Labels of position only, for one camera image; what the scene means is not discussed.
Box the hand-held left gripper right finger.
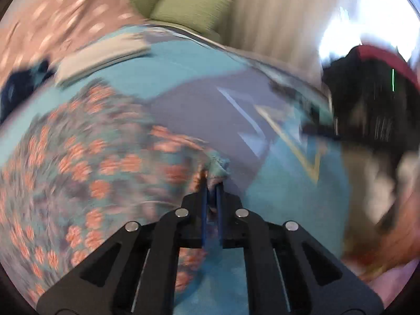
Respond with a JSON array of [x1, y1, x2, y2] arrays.
[[215, 184, 384, 315]]

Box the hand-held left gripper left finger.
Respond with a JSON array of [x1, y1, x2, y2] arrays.
[[36, 171, 211, 315]]

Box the large green pillow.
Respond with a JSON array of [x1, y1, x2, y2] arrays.
[[149, 0, 232, 36]]

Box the navy star-print folded blanket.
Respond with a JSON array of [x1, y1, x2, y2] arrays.
[[0, 59, 55, 122]]

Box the blue printed blanket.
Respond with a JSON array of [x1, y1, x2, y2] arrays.
[[0, 23, 348, 315]]

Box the teal floral garment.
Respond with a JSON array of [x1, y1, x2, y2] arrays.
[[0, 83, 230, 306]]

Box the pink polka dot cloth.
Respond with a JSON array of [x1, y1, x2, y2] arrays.
[[0, 0, 141, 82]]

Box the white folded cloth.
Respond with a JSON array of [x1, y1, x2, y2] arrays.
[[54, 38, 151, 87]]

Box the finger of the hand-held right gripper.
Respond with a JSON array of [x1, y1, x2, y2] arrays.
[[302, 123, 341, 141], [269, 83, 333, 119]]

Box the person's pink clothing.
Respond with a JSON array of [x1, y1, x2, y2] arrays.
[[364, 262, 417, 309]]

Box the person's right forearm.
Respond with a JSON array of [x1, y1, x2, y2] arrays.
[[344, 187, 420, 276]]

